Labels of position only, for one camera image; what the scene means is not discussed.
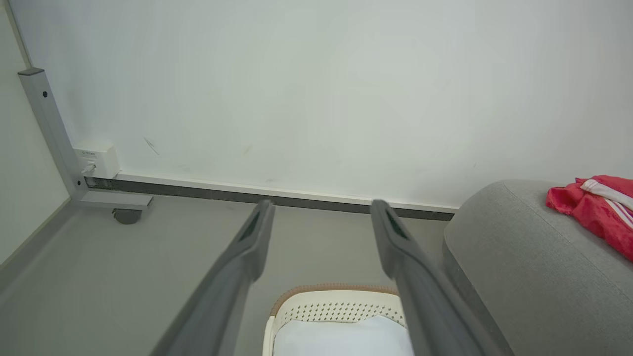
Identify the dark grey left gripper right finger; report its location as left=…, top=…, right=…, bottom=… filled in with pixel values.
left=370, top=199, right=503, bottom=356

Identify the grey caster wheel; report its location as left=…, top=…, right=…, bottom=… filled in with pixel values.
left=112, top=208, right=143, bottom=225

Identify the grey fabric sofa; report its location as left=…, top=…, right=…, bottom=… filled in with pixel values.
left=443, top=179, right=633, bottom=356

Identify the white perforated laundry basket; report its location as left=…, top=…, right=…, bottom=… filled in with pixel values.
left=262, top=283, right=408, bottom=356

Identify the white wall socket box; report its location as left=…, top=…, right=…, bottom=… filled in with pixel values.
left=73, top=140, right=120, bottom=179

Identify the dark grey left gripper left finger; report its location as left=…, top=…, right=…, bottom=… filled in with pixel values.
left=151, top=200, right=276, bottom=356

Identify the grey metal partition frame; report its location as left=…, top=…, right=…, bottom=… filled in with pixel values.
left=18, top=67, right=154, bottom=211

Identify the dark grey skirting board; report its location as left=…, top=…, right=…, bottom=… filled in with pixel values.
left=85, top=172, right=458, bottom=221

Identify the red and white garment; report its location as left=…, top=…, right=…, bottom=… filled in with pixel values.
left=546, top=175, right=633, bottom=262

